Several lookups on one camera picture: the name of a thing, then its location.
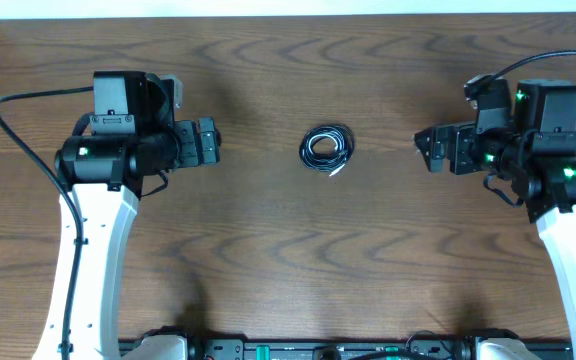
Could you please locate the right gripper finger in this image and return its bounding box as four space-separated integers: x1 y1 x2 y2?
431 126 450 160
414 128 437 172

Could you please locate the black usb cable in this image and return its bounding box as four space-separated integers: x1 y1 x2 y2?
298 123 356 174

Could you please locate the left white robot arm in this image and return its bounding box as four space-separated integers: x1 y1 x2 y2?
33 71 221 359

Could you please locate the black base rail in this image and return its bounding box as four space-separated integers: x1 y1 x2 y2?
119 327 573 360

